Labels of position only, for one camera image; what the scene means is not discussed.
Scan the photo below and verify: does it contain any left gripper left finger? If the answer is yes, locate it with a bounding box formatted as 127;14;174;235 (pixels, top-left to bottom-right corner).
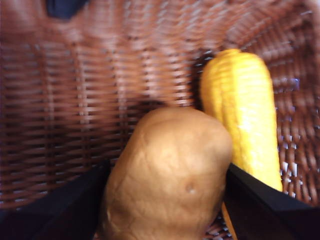
0;159;112;240

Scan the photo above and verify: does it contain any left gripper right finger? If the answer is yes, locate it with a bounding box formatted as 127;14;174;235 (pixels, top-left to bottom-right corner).
221;162;320;240

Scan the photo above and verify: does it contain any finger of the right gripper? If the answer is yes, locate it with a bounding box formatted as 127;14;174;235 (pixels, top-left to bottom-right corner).
45;0;87;20

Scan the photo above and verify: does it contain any brown wicker basket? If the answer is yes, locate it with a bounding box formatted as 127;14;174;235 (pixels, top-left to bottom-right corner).
0;0;320;240

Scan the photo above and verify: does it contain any yellow corn cob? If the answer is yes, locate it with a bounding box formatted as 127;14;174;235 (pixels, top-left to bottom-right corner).
201;48;284;240

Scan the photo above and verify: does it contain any brown potato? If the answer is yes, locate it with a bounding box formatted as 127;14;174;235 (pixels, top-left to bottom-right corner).
98;107;233;240

